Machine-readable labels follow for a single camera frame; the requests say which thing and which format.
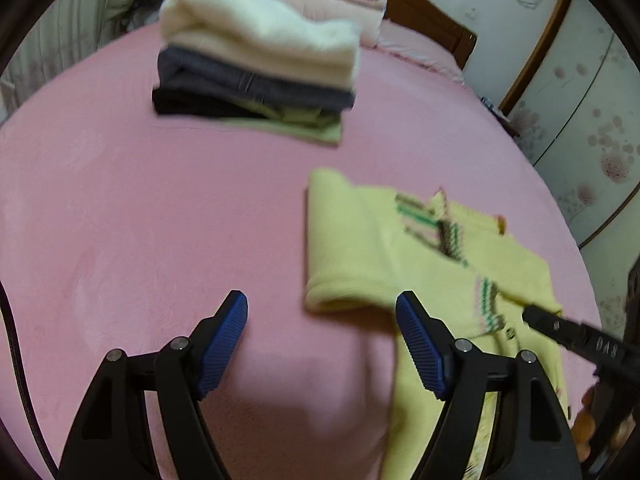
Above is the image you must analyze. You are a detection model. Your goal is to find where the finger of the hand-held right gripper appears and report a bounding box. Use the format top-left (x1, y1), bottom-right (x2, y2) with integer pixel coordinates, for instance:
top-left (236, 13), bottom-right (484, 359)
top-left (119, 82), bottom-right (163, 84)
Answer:
top-left (522, 304), bottom-right (586, 351)

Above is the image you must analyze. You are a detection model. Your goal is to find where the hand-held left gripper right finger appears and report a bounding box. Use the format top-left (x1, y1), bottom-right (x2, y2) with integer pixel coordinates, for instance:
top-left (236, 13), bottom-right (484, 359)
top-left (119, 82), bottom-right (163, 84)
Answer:
top-left (395, 291), bottom-right (583, 480)

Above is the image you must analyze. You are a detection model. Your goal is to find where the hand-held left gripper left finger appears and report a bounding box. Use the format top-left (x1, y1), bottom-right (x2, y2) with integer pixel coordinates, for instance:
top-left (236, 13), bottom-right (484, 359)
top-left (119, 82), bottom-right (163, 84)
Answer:
top-left (57, 290), bottom-right (249, 480)

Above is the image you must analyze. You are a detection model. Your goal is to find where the yellow striped sweater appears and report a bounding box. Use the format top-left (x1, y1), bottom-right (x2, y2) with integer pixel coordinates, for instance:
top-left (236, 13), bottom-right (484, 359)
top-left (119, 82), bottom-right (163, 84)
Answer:
top-left (305, 167), bottom-right (571, 480)

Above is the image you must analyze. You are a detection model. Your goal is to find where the person's right hand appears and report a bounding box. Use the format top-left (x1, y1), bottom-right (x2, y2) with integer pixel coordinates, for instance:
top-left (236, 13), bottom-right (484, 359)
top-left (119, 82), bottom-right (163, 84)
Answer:
top-left (571, 385), bottom-right (603, 463)

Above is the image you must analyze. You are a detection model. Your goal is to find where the floral patterned wardrobe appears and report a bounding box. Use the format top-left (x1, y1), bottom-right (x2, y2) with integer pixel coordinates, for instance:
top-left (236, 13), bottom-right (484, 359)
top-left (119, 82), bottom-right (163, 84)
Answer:
top-left (500, 0), bottom-right (640, 341)

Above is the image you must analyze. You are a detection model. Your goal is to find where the light green folded garment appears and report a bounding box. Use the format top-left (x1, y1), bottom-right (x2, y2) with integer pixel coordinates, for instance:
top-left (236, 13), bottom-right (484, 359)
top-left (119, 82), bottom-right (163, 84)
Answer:
top-left (220, 97), bottom-right (346, 147)

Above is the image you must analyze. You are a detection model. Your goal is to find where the blue white packet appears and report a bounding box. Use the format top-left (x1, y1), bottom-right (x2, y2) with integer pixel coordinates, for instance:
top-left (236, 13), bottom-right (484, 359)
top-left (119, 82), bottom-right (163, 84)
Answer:
top-left (480, 96), bottom-right (512, 123)

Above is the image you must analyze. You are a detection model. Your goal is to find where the black folded garment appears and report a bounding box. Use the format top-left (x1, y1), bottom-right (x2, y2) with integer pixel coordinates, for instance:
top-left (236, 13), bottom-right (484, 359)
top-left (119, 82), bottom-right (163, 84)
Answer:
top-left (151, 87), bottom-right (271, 121)

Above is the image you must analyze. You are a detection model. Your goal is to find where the grey folded garment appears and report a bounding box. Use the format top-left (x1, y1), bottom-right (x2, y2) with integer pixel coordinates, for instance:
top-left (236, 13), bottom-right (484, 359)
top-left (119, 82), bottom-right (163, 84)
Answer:
top-left (156, 46), bottom-right (357, 111)

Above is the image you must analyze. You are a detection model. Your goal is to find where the white fluffy sweater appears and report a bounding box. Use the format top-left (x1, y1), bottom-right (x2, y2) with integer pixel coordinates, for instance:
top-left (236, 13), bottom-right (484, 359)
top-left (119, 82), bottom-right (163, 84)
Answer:
top-left (160, 0), bottom-right (362, 88)

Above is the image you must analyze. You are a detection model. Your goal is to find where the wooden headboard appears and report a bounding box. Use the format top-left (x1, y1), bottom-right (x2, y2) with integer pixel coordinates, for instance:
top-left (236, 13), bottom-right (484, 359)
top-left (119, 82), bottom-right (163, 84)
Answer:
top-left (382, 0), bottom-right (478, 71)

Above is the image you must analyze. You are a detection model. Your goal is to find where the white pleated curtain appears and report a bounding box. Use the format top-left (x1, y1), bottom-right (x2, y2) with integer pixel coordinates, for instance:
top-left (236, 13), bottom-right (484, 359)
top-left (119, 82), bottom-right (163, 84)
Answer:
top-left (0, 0), bottom-right (126, 111)

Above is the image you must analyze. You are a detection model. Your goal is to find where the black cable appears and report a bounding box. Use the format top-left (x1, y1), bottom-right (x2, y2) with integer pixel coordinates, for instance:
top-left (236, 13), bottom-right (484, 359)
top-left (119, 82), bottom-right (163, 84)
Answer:
top-left (0, 280), bottom-right (57, 480)

